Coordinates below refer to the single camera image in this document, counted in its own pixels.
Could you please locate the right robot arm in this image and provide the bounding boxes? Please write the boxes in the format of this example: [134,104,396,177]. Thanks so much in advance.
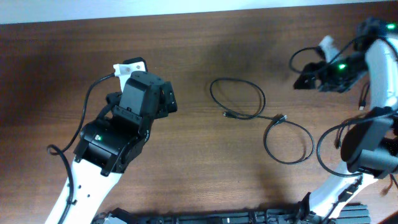
[267,17,397,223]

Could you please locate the thin black USB cable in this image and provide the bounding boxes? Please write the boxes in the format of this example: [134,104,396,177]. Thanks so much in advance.
[358,82,371,111]

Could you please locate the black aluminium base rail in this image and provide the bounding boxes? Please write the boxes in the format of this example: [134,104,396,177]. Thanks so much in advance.
[91,204,371,224]

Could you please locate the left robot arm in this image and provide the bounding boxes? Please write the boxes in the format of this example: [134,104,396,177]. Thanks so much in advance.
[46,71,177,223]

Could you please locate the thick black USB cable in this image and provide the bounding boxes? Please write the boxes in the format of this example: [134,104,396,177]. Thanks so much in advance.
[209,77,315,166]

